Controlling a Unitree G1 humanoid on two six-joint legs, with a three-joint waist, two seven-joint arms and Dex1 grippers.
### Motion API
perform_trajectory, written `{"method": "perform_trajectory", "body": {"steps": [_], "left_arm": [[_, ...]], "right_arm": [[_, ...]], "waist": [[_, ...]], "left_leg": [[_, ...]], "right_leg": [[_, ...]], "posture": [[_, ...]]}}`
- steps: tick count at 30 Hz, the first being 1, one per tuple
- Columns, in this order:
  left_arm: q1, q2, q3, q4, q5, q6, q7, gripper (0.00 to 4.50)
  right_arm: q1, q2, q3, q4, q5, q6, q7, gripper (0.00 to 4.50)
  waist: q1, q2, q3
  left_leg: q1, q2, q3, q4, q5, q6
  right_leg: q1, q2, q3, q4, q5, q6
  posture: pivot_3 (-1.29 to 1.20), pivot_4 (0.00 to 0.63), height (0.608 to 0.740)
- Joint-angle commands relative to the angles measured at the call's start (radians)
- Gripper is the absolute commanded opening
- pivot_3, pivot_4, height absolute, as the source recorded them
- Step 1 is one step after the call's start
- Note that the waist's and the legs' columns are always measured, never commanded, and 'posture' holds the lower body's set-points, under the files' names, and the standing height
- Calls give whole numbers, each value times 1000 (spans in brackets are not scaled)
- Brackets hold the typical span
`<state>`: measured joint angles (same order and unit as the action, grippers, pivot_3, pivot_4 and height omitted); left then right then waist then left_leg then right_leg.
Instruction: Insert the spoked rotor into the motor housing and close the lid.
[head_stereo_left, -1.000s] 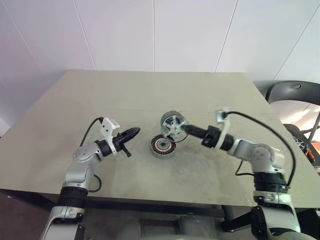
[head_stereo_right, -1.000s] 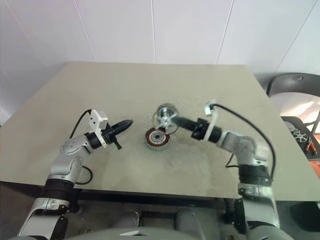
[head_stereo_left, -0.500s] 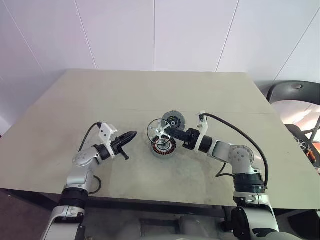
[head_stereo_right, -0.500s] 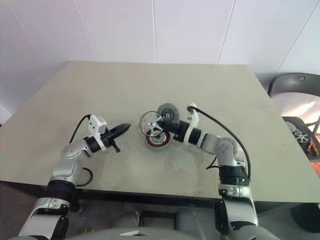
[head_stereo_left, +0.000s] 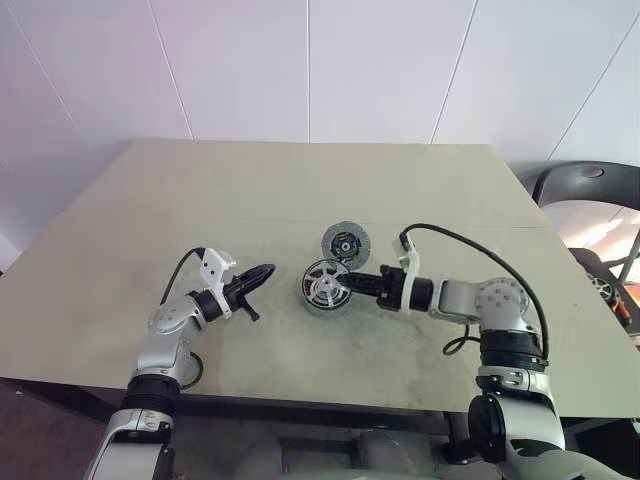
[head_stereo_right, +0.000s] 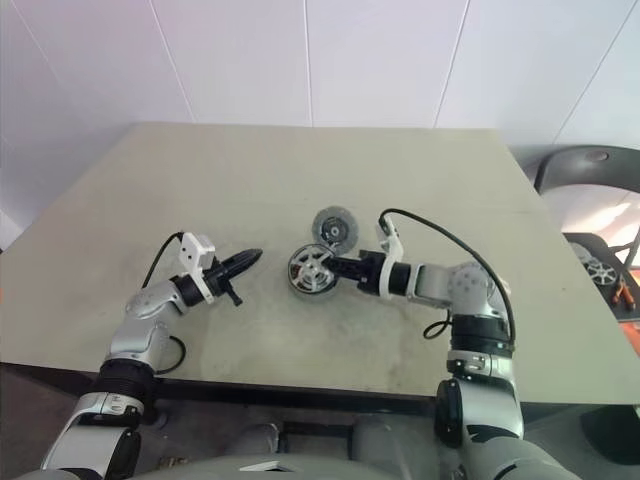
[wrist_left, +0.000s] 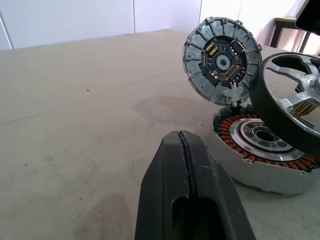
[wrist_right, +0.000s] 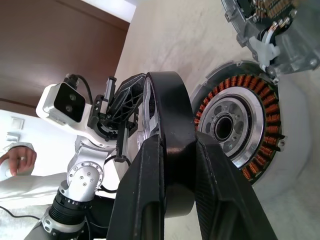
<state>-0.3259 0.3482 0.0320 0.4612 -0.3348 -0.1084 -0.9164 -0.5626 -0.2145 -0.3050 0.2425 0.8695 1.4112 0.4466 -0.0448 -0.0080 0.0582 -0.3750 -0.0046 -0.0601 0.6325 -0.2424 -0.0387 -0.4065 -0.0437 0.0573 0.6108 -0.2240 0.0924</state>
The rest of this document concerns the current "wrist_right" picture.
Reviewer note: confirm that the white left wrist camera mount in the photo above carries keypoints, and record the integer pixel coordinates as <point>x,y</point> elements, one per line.
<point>47,105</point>

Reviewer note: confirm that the brown wooden door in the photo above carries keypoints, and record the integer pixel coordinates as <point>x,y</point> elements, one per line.
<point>50,50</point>

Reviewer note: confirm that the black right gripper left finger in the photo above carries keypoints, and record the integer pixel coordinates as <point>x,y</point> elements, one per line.
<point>140,195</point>

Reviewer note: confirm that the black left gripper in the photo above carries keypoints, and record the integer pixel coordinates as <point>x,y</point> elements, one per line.
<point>96,110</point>

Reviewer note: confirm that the person's hand with ring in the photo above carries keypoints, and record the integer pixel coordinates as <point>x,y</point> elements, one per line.
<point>22,160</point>

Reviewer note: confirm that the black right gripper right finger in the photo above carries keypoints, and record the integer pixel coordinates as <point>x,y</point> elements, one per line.
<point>225,200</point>

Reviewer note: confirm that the grey round sanding disc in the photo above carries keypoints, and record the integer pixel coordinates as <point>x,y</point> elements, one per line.
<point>295,50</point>

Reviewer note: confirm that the motor stator with copper coils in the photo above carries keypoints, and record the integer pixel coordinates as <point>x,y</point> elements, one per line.
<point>270,112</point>

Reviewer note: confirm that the black round gear wheel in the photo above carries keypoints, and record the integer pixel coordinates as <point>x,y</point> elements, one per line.
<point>175,112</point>

